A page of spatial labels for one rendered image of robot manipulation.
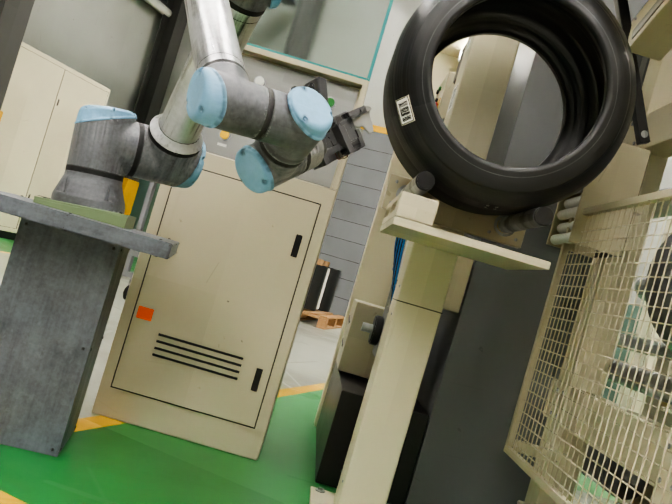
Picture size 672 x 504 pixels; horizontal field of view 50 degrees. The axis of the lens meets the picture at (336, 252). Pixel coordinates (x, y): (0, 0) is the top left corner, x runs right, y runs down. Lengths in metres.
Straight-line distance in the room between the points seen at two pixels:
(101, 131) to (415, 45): 0.84
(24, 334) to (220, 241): 0.69
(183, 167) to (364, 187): 9.62
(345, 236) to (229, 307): 9.24
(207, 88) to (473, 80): 1.08
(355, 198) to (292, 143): 10.36
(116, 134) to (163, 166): 0.15
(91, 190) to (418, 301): 0.91
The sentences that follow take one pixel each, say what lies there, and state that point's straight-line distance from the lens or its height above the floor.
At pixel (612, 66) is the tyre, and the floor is 1.27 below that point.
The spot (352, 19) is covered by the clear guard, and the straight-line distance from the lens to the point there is 2.49.
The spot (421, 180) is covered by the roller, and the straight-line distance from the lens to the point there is 1.65.
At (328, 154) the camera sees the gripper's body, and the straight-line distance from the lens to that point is 1.44.
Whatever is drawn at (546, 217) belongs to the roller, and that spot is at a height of 0.90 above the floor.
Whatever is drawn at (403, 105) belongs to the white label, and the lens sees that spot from 1.69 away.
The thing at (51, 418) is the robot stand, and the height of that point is 0.09.
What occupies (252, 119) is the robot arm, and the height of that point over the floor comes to 0.84.
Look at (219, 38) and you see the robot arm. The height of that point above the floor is 0.97.
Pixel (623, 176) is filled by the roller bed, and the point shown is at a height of 1.11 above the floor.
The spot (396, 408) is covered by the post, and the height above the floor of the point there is 0.33.
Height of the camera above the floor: 0.64
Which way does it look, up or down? 2 degrees up
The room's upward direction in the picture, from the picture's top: 16 degrees clockwise
